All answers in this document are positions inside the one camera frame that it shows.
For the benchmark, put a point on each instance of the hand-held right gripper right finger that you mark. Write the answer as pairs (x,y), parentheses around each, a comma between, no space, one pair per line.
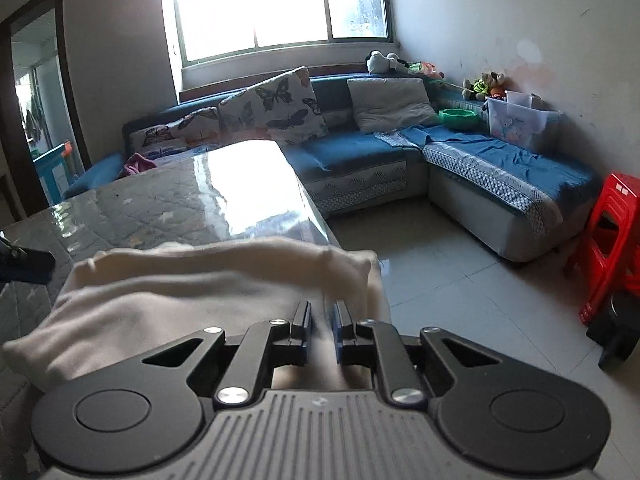
(345,330)

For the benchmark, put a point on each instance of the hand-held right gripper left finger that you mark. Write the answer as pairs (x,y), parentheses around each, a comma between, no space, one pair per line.
(300,327)

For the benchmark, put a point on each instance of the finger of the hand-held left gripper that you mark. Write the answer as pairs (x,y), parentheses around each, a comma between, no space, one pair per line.
(27,265)

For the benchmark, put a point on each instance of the cream sweatshirt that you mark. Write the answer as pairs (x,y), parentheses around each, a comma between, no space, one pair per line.
(175,295)

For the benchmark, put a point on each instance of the blue toy playpen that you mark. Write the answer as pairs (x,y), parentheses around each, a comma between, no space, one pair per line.
(52,172)

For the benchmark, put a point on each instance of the pink cloth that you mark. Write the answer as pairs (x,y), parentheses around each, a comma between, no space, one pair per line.
(136,165)

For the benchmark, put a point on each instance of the glass-topped table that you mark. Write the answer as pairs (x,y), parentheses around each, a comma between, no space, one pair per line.
(165,195)

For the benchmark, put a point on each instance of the blue corner sofa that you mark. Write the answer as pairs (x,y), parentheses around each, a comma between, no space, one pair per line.
(360,165)

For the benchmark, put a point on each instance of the flat butterfly print pillow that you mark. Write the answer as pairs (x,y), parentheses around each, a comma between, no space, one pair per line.
(185,151)

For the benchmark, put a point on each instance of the long butterfly print pillow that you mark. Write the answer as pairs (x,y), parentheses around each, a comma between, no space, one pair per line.
(170,132)

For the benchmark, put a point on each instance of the large butterfly print pillow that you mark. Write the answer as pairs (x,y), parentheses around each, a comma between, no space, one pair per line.
(285,105)

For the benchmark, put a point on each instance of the blue patterned sofa cover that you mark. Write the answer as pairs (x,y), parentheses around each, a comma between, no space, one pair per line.
(500,160)

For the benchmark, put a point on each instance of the grey pillow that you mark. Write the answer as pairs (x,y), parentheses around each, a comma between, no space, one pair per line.
(390,102)

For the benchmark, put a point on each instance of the green plastic basin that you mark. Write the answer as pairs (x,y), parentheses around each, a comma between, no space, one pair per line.
(457,119)

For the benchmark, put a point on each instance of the clear plastic storage box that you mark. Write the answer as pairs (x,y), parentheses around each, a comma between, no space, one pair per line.
(517,122)

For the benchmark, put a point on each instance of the panda plush toy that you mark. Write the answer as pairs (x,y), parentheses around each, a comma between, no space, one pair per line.
(385,62)

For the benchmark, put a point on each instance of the black plastic stool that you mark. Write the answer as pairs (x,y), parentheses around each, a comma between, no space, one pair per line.
(620,330)

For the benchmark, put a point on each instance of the pile of small plush toys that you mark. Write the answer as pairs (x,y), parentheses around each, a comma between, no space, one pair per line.
(482,86)

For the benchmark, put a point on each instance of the red plastic stool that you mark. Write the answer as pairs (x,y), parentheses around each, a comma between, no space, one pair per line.
(617,220)

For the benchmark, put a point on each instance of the sliding window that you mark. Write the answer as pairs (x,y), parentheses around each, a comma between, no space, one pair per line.
(275,5)

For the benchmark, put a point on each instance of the dark wooden door frame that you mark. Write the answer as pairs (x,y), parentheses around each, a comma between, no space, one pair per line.
(72,90)

